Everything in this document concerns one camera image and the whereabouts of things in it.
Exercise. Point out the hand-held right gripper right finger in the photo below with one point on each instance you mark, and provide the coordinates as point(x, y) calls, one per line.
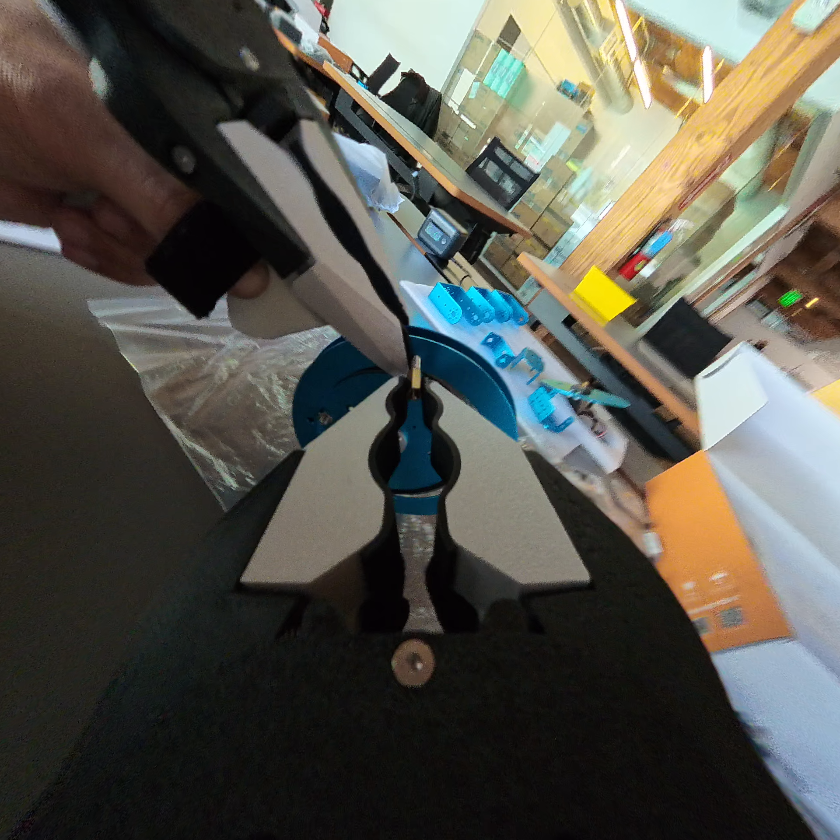
point(518, 525)

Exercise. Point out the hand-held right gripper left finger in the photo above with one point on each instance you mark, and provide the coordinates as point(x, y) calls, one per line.
point(315, 525)

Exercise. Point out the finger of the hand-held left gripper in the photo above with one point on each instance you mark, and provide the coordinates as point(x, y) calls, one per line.
point(348, 190)
point(315, 249)

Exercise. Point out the blue round rotating base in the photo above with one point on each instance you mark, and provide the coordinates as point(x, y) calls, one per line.
point(472, 380)

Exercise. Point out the brass standoff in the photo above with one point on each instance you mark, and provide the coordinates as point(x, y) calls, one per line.
point(415, 379)

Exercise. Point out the grey desk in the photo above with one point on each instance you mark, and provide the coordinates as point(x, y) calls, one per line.
point(65, 459)

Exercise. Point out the person's left hand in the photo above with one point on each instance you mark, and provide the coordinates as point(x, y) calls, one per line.
point(65, 164)

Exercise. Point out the clear bag with grey block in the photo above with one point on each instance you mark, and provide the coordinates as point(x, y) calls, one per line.
point(371, 170)

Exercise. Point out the dark topped wooden table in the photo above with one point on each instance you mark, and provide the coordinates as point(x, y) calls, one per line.
point(433, 157)

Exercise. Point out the white foam sheet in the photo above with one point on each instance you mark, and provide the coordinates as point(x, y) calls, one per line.
point(577, 446)

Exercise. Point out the small black display device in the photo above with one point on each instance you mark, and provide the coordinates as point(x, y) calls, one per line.
point(439, 233)

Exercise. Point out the black padded office chair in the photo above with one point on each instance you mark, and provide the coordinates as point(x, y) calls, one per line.
point(413, 98)

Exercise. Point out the teal round plate with servo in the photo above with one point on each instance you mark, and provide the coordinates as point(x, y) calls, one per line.
point(590, 394)

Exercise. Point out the black mesh crate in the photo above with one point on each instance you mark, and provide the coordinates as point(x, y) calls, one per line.
point(502, 174)

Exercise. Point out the clear plastic bag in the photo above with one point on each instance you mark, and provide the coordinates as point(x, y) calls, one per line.
point(216, 374)

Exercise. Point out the orange cardboard box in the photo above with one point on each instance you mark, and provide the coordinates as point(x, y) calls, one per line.
point(709, 544)

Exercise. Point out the long wooden table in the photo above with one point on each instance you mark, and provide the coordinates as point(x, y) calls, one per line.
point(590, 328)

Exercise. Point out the yellow plastic bins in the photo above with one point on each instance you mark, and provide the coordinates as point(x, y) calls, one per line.
point(600, 295)

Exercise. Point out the black box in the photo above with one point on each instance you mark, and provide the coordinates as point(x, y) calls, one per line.
point(686, 338)

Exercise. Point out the blue perforated U bracket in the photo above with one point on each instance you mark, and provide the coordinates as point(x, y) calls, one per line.
point(548, 410)

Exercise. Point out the large blue U bracket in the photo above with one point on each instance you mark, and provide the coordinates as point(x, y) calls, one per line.
point(484, 306)
point(449, 302)
point(513, 308)

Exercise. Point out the dark teal bracket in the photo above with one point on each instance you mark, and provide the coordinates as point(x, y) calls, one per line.
point(530, 364)

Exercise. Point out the small blue bracket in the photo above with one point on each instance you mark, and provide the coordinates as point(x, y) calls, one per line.
point(495, 344)

